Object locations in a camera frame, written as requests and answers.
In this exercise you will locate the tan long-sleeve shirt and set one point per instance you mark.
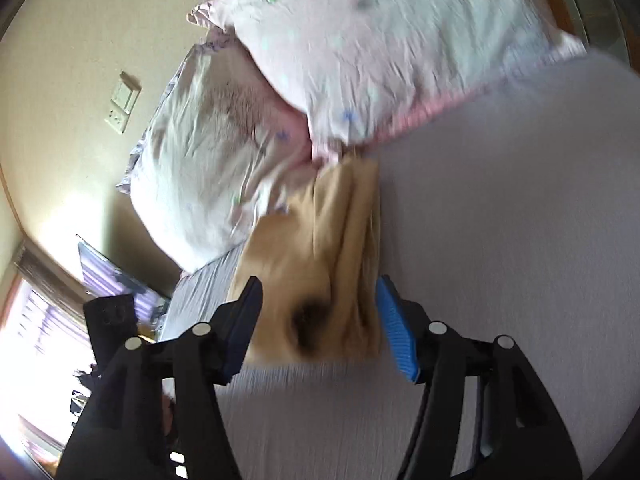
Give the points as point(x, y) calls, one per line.
point(318, 264)

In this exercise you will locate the lavender bed sheet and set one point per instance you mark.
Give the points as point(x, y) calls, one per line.
point(517, 214)

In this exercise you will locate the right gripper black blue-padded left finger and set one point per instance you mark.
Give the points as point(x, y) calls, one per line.
point(120, 433)

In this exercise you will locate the dark flat screen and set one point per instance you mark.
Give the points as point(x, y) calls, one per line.
point(103, 278)

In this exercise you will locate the right floral pink pillow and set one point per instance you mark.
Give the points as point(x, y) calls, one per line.
point(364, 71)

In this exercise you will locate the left floral pink pillow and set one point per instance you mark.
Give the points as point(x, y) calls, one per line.
point(221, 151)

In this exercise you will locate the white wall switch socket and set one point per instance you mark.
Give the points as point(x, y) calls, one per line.
point(123, 99)

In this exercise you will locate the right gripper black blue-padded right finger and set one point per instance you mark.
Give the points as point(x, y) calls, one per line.
point(518, 432)

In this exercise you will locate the floral pink pillow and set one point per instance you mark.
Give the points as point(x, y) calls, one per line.
point(364, 71)
point(221, 151)

